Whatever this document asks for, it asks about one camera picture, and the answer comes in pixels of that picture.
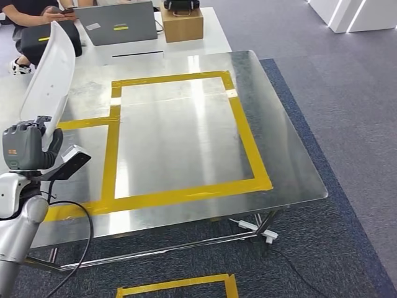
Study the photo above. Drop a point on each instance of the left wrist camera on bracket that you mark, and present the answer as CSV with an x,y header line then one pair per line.
x,y
74,156

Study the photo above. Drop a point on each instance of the dark phone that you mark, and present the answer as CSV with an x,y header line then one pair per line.
x,y
69,10

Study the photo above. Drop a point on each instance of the white plinth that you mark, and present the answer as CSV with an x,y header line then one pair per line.
x,y
372,16

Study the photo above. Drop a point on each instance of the steel workbench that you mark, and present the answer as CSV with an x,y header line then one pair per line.
x,y
279,144

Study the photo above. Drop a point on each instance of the white curved plastic part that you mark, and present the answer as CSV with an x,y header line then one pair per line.
x,y
49,82

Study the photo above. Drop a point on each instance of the brown cardboard box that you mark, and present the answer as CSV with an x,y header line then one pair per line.
x,y
183,28

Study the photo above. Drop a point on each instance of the white desk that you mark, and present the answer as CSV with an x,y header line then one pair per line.
x,y
213,41

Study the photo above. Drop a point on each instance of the person's hand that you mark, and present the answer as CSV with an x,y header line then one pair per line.
x,y
56,15

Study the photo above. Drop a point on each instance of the person's forearm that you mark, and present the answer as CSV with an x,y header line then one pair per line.
x,y
25,15

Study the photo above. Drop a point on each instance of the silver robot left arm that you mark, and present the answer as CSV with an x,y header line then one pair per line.
x,y
18,234

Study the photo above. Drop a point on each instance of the person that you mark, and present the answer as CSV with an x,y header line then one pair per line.
x,y
18,3

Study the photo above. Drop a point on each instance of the grey laptop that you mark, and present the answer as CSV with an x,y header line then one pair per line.
x,y
118,24

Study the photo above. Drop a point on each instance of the black device on box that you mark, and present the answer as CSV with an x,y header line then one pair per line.
x,y
181,4

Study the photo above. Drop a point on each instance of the white power strip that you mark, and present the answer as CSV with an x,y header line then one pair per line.
x,y
269,235

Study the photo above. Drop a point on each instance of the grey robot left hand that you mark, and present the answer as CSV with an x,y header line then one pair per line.
x,y
21,148

